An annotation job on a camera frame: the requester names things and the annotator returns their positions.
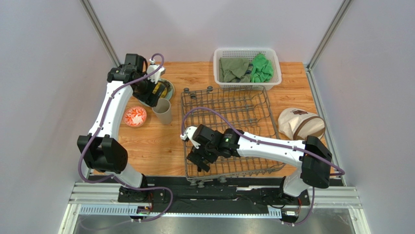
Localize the grey wire dish rack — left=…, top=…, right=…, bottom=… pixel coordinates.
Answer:
left=180, top=85, right=287, bottom=189

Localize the cream brown cap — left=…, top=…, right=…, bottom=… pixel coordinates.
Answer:
left=278, top=108, right=326, bottom=140

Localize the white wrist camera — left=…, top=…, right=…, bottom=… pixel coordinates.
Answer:
left=180, top=126, right=201, bottom=149
left=146, top=59, right=166, bottom=84

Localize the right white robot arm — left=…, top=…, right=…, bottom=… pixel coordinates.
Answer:
left=180, top=124, right=332, bottom=197

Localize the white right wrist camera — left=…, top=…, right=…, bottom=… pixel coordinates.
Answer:
left=180, top=126, right=201, bottom=149

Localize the bright green cloth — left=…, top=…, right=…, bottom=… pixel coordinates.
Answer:
left=250, top=53, right=274, bottom=83

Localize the white plastic basket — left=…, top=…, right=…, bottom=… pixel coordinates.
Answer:
left=213, top=48, right=282, bottom=90

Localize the yellow patterned plate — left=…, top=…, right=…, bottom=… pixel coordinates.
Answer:
left=152, top=81, right=169, bottom=98

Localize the aluminium frame post right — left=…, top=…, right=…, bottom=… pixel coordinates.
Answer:
left=307, top=0, right=354, bottom=71

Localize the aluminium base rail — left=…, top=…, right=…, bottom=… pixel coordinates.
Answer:
left=59, top=177, right=370, bottom=234

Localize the olive green cloth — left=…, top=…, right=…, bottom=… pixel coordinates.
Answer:
left=219, top=58, right=252, bottom=83

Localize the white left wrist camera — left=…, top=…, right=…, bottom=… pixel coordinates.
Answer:
left=146, top=59, right=166, bottom=84

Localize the beige plastic cup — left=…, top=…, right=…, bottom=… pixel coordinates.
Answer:
left=152, top=98, right=172, bottom=125

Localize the red patterned white bowl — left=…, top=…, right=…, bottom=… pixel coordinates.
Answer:
left=123, top=106, right=147, bottom=128

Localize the aluminium frame post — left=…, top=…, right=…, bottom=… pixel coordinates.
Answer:
left=80, top=0, right=120, bottom=67
left=307, top=0, right=354, bottom=71

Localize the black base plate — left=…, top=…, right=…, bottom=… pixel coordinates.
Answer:
left=87, top=175, right=344, bottom=215

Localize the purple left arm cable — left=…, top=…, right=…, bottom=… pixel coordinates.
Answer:
left=77, top=53, right=174, bottom=223

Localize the pale green flower plate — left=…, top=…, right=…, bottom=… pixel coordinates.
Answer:
left=159, top=78, right=173, bottom=99

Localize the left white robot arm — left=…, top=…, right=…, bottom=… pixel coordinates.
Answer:
left=77, top=53, right=165, bottom=192

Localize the aluminium frame post left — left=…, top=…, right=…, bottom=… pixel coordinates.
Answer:
left=80, top=0, right=120, bottom=67

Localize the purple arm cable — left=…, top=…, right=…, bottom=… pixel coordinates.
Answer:
left=77, top=53, right=174, bottom=223
left=180, top=106, right=346, bottom=227

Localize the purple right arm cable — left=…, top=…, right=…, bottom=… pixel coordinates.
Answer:
left=180, top=106, right=346, bottom=227

